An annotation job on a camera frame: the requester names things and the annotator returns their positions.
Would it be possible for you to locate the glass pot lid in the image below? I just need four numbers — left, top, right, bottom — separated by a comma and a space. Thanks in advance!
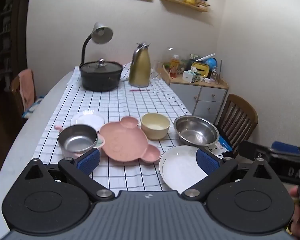
80, 59, 123, 74

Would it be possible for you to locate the pink-handled steel pot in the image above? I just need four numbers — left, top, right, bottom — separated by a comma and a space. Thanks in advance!
54, 124, 105, 159

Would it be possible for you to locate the pink bear-shaped plate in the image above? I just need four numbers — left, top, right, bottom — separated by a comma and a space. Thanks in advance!
99, 116, 162, 165

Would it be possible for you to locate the blue box on chair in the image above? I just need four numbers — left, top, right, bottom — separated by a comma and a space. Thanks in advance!
210, 127, 233, 155

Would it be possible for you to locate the yellow storage box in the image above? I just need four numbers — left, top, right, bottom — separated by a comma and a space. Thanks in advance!
190, 61, 210, 78

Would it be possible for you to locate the person's right hand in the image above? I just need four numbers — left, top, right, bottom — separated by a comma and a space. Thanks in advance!
289, 186, 300, 237

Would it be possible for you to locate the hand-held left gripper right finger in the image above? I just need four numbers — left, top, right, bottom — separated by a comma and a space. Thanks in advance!
181, 149, 276, 202

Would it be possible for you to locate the pink towel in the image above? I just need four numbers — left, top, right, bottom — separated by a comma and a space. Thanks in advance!
18, 69, 35, 108

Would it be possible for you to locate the dark bookshelf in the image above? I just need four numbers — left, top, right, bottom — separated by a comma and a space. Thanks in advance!
0, 0, 28, 85

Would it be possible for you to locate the wooden chair with towel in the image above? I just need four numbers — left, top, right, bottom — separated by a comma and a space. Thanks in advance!
10, 69, 38, 115

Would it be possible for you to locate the cream bowl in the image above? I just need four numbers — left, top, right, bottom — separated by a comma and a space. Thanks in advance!
140, 113, 170, 140

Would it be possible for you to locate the clear drinking glass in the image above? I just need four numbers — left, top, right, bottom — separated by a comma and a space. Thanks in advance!
154, 60, 163, 80

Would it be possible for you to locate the grey desk lamp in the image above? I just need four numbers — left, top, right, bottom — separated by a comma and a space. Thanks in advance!
81, 22, 114, 65

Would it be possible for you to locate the white tissue box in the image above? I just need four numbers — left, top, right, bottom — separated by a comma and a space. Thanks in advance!
182, 70, 202, 83

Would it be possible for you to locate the brown slatted wooden chair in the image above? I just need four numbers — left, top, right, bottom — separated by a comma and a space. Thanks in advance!
214, 94, 259, 158

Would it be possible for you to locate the small clear perfume bottle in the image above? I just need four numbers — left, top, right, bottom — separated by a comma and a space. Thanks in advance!
211, 66, 219, 84

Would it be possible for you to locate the black cooking pot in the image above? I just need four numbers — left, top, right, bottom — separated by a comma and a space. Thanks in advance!
79, 64, 124, 92

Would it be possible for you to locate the blue and white cushion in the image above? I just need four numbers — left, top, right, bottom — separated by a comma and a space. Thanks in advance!
22, 96, 44, 118

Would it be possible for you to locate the grey wooden drawer cabinet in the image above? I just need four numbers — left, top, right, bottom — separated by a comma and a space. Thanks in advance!
161, 62, 229, 124

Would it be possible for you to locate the white black-checked tablecloth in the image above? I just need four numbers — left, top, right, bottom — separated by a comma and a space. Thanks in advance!
31, 64, 230, 193

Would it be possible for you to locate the orange drink bottle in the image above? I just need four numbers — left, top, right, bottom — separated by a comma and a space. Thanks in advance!
170, 54, 180, 77

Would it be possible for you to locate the large steel bowl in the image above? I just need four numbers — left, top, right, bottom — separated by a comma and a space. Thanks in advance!
173, 115, 220, 148

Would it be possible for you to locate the small white plate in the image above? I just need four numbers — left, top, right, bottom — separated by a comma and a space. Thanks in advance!
70, 110, 106, 132

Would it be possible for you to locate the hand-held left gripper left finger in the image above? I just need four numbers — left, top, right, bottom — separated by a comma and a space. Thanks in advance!
24, 148, 115, 202

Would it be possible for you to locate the white round plate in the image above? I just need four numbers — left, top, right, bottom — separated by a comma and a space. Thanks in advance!
159, 145, 224, 192

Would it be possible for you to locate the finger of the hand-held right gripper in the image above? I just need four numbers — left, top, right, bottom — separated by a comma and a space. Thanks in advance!
237, 140, 273, 163
271, 141, 300, 155

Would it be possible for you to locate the wooden wall shelf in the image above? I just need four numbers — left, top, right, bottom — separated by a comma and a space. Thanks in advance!
160, 0, 210, 13

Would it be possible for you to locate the gold thermos jug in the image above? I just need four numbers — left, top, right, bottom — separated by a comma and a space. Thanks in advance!
128, 42, 152, 88

